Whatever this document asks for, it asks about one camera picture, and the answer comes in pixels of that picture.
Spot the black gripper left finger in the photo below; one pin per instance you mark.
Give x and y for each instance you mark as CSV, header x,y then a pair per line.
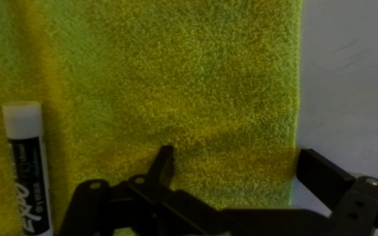
x,y
111,209

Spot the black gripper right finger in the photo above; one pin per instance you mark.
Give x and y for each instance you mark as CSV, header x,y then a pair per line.
x,y
355,204

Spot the black Expo marker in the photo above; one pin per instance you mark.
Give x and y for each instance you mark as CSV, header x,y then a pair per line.
x,y
29,174

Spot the yellow-green microfibre cloth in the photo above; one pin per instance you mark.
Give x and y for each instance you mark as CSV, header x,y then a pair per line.
x,y
176,86

